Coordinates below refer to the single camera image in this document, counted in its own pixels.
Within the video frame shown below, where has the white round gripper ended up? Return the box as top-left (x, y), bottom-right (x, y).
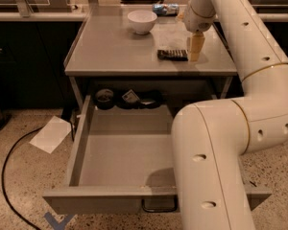
top-left (183, 3), bottom-right (216, 61)

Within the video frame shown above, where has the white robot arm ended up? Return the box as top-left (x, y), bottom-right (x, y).
top-left (172, 0), bottom-right (288, 230)

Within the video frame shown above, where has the open grey top drawer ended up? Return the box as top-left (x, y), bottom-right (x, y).
top-left (41, 94), bottom-right (273, 216)

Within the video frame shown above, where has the blue white snack packet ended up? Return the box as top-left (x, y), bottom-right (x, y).
top-left (152, 4), bottom-right (180, 16)

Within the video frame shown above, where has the white ceramic bowl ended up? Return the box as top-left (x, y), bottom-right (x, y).
top-left (127, 10), bottom-right (157, 35)

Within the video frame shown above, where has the black bundle with tag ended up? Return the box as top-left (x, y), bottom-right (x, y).
top-left (115, 89), bottom-right (163, 109)

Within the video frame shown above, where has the grey metal cabinet table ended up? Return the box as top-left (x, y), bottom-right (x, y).
top-left (64, 5), bottom-right (237, 112)

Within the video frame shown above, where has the black tape roll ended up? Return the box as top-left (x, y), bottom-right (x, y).
top-left (94, 88), bottom-right (114, 110)

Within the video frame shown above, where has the white paper sheet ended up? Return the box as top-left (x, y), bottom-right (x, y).
top-left (30, 116), bottom-right (72, 153)

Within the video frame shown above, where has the black drawer handle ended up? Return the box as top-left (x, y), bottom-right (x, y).
top-left (141, 197), bottom-right (178, 213)

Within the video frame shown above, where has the black floor cable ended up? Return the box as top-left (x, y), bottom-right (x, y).
top-left (0, 126), bottom-right (44, 230)

